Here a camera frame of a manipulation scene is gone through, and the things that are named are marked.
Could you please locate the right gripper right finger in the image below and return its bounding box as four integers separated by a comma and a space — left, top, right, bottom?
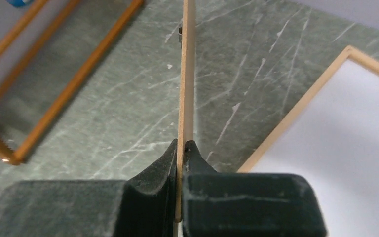
182, 141, 328, 237

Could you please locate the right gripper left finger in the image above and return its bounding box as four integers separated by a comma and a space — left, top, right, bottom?
0, 140, 178, 237

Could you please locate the printed photo of people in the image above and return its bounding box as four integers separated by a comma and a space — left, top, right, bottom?
249, 60, 379, 237

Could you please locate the brown backing board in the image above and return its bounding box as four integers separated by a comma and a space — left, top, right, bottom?
175, 0, 196, 223

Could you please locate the orange wooden rack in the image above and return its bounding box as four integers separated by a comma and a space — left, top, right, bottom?
0, 0, 143, 165

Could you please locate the blue white round can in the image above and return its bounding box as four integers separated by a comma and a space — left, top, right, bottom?
6, 0, 32, 7

